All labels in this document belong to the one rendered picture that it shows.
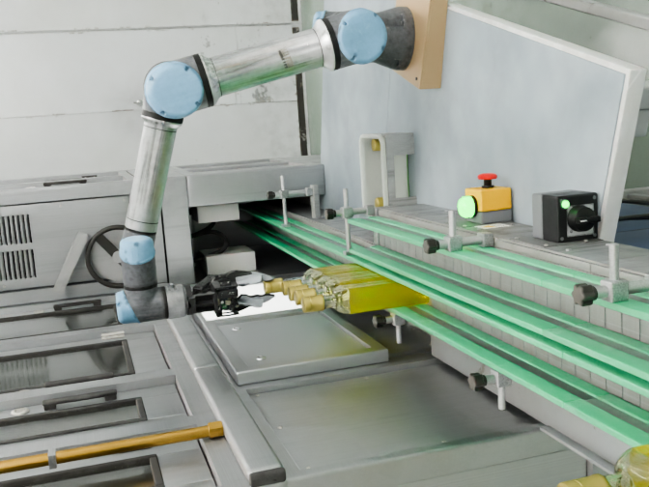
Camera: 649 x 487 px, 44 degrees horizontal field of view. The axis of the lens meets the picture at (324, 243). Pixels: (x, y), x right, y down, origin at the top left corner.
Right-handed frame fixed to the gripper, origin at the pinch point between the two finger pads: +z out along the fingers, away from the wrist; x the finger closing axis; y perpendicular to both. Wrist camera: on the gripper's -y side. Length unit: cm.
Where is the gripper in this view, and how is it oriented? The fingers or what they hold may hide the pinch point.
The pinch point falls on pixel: (268, 286)
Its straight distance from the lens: 194.2
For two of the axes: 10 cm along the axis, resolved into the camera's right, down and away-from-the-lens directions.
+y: 3.0, 2.3, -9.3
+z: 9.5, -1.1, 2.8
